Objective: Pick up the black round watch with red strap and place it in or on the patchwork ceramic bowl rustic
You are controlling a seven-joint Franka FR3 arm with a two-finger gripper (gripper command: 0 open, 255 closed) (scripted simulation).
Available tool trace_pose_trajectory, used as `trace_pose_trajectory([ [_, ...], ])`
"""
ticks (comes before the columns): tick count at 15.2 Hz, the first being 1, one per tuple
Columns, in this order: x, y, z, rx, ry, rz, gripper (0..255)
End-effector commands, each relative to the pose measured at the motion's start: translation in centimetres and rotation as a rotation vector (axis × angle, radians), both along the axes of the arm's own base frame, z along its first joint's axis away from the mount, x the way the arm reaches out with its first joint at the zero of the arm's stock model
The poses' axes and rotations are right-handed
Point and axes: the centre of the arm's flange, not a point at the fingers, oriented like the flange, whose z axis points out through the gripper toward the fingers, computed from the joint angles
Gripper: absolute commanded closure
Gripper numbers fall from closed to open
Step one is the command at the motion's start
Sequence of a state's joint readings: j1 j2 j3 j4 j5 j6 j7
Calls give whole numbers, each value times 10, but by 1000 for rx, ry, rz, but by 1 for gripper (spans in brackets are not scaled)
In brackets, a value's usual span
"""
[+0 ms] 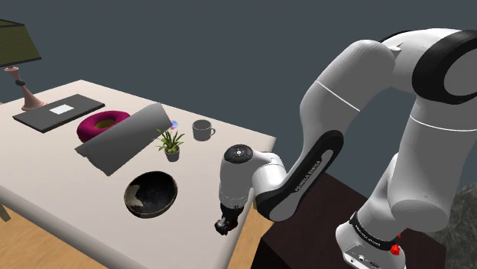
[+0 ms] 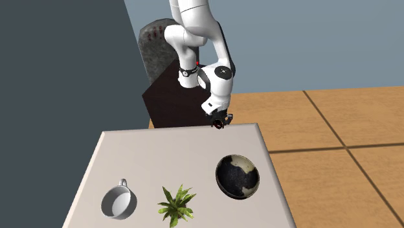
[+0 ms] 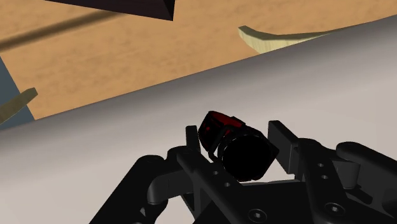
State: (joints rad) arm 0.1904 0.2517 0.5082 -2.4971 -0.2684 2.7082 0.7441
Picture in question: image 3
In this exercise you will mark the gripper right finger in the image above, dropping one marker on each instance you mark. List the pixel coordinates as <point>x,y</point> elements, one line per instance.
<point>322,186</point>

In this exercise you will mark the olive wooden bar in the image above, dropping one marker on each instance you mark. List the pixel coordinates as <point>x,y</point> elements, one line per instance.
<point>15,104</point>

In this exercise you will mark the pale curved wooden piece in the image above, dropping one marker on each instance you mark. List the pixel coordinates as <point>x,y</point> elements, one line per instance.
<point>266,42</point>

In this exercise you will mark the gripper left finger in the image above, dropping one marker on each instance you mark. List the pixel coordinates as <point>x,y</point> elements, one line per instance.
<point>204,173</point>

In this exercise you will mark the white table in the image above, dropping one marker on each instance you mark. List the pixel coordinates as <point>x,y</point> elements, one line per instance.
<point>279,90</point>

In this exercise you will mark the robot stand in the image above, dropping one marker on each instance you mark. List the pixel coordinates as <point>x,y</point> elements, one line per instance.
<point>130,6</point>

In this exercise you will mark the black and red wristwatch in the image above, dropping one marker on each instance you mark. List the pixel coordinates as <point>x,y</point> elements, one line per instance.
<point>245,158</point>

